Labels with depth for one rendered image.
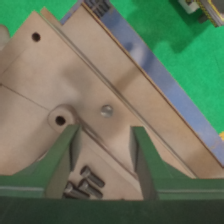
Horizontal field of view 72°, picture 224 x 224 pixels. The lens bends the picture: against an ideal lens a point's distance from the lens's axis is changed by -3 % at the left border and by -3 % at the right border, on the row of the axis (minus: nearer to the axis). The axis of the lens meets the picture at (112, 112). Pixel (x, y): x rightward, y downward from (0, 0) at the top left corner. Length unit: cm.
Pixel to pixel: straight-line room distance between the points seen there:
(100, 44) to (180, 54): 142
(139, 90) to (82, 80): 18
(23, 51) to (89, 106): 13
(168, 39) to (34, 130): 157
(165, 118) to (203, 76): 147
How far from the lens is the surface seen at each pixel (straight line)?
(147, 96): 40
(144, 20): 170
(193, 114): 116
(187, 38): 180
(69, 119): 24
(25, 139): 32
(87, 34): 39
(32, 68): 28
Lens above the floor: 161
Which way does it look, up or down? 74 degrees down
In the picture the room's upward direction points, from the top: 178 degrees clockwise
